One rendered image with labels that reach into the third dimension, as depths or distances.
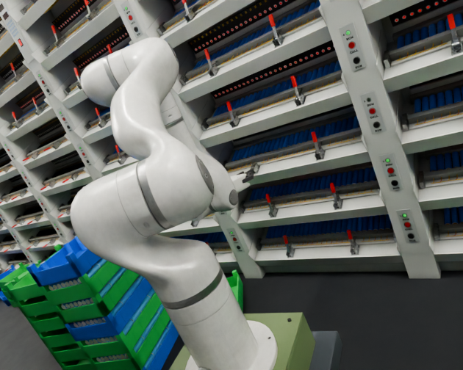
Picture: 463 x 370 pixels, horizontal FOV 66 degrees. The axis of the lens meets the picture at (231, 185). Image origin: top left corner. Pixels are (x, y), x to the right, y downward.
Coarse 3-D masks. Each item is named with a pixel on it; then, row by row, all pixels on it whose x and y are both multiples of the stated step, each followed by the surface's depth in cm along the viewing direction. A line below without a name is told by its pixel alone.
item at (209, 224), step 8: (208, 216) 167; (184, 224) 174; (192, 224) 168; (200, 224) 167; (208, 224) 163; (216, 224) 160; (160, 232) 182; (168, 232) 179; (176, 232) 176; (184, 232) 173; (192, 232) 171; (200, 232) 168; (208, 232) 166
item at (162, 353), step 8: (168, 336) 141; (176, 336) 145; (168, 344) 139; (160, 352) 134; (168, 352) 138; (152, 360) 130; (160, 360) 133; (144, 368) 125; (152, 368) 128; (160, 368) 132
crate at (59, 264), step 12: (72, 240) 137; (60, 252) 131; (72, 252) 112; (84, 252) 116; (48, 264) 125; (60, 264) 129; (72, 264) 111; (84, 264) 114; (36, 276) 118; (48, 276) 117; (60, 276) 115; (72, 276) 114
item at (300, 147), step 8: (360, 128) 114; (328, 136) 121; (336, 136) 119; (344, 136) 118; (352, 136) 117; (304, 144) 126; (312, 144) 124; (272, 152) 134; (280, 152) 132; (288, 152) 131; (240, 160) 144; (248, 160) 140; (256, 160) 139; (264, 160) 138; (272, 160) 134; (232, 168) 147
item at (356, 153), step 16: (336, 112) 125; (288, 128) 138; (336, 144) 120; (352, 144) 115; (224, 160) 152; (288, 160) 129; (304, 160) 124; (320, 160) 119; (336, 160) 116; (352, 160) 114; (368, 160) 112; (256, 176) 135; (272, 176) 132; (288, 176) 130
